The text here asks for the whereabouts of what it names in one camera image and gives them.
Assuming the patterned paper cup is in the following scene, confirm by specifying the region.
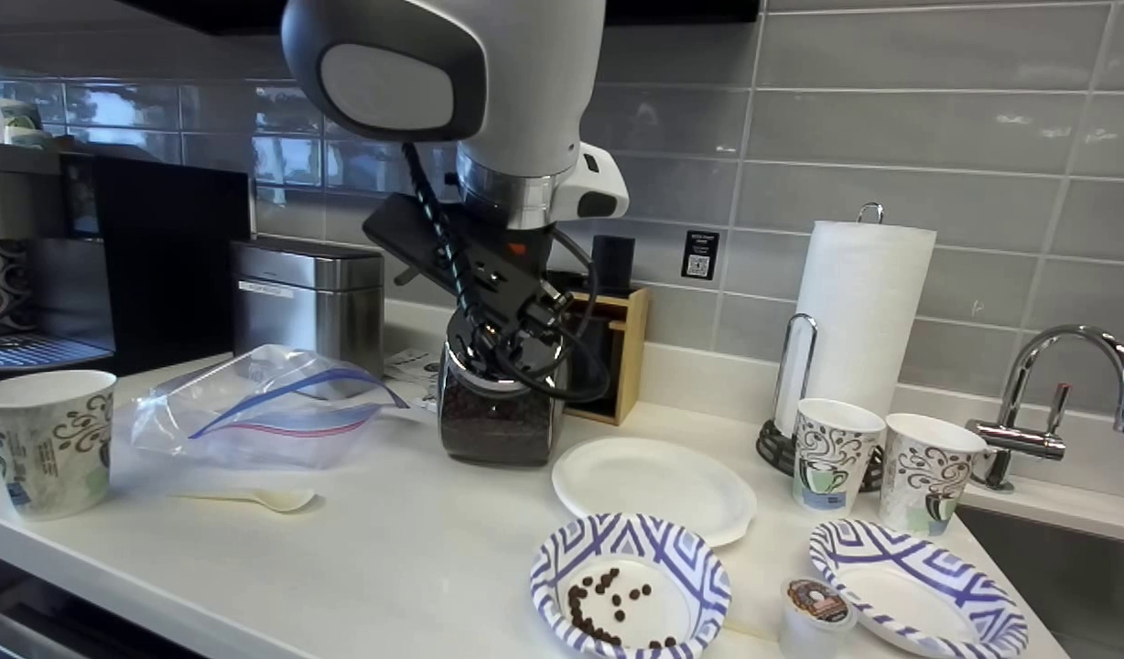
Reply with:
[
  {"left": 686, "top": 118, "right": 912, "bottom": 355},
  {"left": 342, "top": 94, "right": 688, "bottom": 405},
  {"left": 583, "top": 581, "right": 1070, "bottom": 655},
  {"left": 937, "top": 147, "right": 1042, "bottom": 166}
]
[
  {"left": 0, "top": 366, "right": 121, "bottom": 518},
  {"left": 790, "top": 395, "right": 886, "bottom": 512},
  {"left": 880, "top": 411, "right": 997, "bottom": 540}
]

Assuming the chrome kitchen faucet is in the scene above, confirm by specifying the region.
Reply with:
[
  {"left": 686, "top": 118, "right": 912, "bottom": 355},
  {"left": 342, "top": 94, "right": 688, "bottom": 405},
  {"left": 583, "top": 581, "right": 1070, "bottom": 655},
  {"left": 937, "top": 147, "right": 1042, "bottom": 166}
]
[{"left": 964, "top": 323, "right": 1124, "bottom": 493}]

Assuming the stainless steel countertop bin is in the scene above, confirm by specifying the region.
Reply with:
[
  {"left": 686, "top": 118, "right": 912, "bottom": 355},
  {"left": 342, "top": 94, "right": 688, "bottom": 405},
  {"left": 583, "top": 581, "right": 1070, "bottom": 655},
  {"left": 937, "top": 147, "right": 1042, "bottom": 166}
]
[{"left": 227, "top": 233, "right": 389, "bottom": 376}]

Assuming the glass jar of coffee beans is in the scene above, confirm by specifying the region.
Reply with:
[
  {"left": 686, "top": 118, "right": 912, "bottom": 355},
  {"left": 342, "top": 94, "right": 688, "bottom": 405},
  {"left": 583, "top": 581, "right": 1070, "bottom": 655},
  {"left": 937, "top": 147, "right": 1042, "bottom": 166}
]
[{"left": 433, "top": 344, "right": 571, "bottom": 472}]

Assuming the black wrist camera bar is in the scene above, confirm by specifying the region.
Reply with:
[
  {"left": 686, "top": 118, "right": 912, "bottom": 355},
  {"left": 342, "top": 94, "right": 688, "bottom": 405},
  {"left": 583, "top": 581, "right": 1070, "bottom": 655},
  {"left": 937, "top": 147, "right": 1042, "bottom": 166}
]
[{"left": 359, "top": 191, "right": 480, "bottom": 295}]

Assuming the metal paper towel holder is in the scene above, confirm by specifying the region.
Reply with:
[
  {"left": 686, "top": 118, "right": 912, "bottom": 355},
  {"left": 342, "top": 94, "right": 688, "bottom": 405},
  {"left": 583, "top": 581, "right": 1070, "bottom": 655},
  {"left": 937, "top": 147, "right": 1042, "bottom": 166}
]
[{"left": 753, "top": 199, "right": 892, "bottom": 478}]

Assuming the patterned bowl with coffee beans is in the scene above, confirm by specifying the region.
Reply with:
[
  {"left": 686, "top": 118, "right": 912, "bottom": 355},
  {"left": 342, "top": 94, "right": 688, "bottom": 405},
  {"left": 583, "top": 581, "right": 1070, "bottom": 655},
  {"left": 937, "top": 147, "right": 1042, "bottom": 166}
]
[{"left": 526, "top": 507, "right": 736, "bottom": 659}]

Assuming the small white coffee pod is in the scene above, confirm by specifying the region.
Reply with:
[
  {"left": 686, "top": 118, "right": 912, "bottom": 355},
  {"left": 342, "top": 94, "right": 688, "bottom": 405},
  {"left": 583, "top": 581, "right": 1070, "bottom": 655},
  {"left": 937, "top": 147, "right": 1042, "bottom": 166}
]
[{"left": 775, "top": 576, "right": 860, "bottom": 659}]

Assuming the tall black box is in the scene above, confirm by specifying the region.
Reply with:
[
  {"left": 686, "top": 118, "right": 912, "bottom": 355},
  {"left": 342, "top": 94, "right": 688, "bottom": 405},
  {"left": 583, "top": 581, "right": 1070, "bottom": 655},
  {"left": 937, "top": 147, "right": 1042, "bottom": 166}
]
[{"left": 591, "top": 229, "right": 638, "bottom": 299}]

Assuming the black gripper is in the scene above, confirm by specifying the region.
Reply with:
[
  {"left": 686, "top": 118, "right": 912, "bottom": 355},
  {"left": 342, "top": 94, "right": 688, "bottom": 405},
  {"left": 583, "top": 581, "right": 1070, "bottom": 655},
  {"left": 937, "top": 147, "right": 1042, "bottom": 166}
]
[{"left": 448, "top": 221, "right": 576, "bottom": 395}]

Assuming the small black wall tag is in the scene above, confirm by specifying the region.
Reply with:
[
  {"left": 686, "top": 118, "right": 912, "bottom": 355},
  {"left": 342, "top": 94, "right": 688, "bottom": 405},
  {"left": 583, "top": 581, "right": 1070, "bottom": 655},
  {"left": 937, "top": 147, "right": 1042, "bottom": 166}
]
[{"left": 678, "top": 226, "right": 722, "bottom": 284}]

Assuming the dark overhead cabinet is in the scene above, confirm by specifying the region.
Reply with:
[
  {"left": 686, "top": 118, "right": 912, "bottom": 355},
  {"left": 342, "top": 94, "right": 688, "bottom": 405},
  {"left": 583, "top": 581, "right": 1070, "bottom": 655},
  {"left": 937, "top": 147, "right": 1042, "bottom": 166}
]
[{"left": 118, "top": 0, "right": 760, "bottom": 35}]

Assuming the round metal jar lid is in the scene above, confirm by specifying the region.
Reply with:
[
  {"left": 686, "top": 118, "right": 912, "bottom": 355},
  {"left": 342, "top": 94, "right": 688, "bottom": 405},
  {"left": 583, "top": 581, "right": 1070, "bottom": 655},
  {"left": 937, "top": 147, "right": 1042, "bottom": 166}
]
[{"left": 440, "top": 340, "right": 571, "bottom": 401}]

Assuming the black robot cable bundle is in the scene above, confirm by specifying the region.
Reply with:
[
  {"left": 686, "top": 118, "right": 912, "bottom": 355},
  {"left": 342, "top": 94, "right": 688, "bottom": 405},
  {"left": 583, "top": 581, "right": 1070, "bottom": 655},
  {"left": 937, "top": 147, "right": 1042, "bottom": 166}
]
[{"left": 394, "top": 139, "right": 619, "bottom": 414}]

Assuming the plain white paper plate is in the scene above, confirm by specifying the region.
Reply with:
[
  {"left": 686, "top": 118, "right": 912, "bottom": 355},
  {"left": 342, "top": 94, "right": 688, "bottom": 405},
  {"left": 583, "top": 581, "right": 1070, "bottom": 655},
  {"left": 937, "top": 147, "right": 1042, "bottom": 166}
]
[{"left": 550, "top": 432, "right": 760, "bottom": 548}]

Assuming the dark kitchen sink basin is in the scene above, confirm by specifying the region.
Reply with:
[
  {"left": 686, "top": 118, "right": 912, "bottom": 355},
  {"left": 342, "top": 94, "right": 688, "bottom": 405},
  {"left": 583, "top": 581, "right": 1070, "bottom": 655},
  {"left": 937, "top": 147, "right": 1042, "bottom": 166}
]
[{"left": 957, "top": 501, "right": 1124, "bottom": 659}]

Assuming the black coffee machine with screen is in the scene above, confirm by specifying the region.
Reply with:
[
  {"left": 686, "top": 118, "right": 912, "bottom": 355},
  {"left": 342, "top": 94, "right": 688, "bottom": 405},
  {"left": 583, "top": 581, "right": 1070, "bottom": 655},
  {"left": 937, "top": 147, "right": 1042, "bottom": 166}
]
[{"left": 0, "top": 143, "right": 255, "bottom": 381}]

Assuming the empty blue patterned paper bowl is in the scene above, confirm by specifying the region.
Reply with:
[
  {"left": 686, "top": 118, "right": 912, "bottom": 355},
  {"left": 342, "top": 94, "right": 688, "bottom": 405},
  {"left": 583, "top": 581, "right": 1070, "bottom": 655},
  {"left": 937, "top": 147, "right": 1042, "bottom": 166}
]
[{"left": 805, "top": 517, "right": 1032, "bottom": 659}]

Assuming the clear plastic zip bag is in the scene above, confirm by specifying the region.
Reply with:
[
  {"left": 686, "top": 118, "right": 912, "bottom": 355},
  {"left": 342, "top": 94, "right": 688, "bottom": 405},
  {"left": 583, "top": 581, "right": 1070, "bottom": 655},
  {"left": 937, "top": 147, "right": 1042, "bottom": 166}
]
[{"left": 124, "top": 340, "right": 411, "bottom": 472}]

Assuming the white plastic spoon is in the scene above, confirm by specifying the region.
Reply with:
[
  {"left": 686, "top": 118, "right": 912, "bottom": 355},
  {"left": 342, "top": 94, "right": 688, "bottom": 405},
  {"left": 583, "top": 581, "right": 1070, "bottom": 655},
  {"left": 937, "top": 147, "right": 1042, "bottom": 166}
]
[{"left": 172, "top": 484, "right": 323, "bottom": 517}]

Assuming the white paper towel roll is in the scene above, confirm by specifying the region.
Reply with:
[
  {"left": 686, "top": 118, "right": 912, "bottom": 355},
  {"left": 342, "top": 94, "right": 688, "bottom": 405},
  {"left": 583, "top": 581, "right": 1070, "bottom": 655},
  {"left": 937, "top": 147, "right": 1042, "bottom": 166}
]
[{"left": 772, "top": 215, "right": 941, "bottom": 432}]

